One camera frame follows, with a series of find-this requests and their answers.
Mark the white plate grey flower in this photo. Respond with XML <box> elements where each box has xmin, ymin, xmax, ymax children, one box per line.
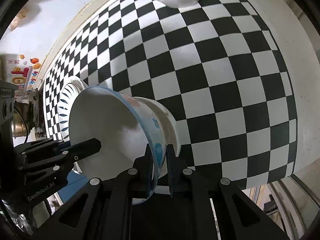
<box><xmin>57</xmin><ymin>76</ymin><xmax>88</xmax><ymax>141</ymax></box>

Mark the bowl with coloured dots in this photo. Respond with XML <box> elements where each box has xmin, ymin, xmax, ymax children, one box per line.
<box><xmin>69</xmin><ymin>86</ymin><xmax>166</xmax><ymax>192</ymax></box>

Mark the white plate blue leaf rim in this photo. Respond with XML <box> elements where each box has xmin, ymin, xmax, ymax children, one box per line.
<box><xmin>57</xmin><ymin>83</ymin><xmax>79</xmax><ymax>141</ymax></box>

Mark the plain white bowl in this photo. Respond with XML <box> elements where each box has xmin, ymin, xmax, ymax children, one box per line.
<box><xmin>134</xmin><ymin>96</ymin><xmax>181</xmax><ymax>156</ymax></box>

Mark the metal kettle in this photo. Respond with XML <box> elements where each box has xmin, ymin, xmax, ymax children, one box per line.
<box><xmin>11</xmin><ymin>101</ymin><xmax>34</xmax><ymax>138</ymax></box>

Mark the black white checkered mat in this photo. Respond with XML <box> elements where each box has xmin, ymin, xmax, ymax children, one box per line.
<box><xmin>44</xmin><ymin>0</ymin><xmax>297</xmax><ymax>189</ymax></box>

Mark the black cable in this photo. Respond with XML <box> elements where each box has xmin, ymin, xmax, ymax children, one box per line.
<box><xmin>13</xmin><ymin>107</ymin><xmax>29</xmax><ymax>144</ymax></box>

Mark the colourful wall sticker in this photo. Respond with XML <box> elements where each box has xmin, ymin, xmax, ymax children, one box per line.
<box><xmin>4</xmin><ymin>54</ymin><xmax>42</xmax><ymax>101</ymax></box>

